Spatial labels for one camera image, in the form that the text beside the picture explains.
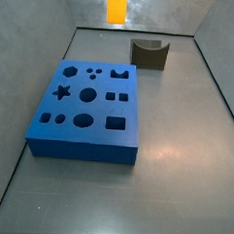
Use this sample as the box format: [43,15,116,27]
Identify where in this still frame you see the dark grey curved holder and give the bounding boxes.
[130,38,170,71]

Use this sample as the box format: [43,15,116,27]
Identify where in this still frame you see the orange arch object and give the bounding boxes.
[107,0,127,25]

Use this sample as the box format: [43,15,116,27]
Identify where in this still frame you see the blue foam shape-sorter block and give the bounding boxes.
[25,60,139,164]

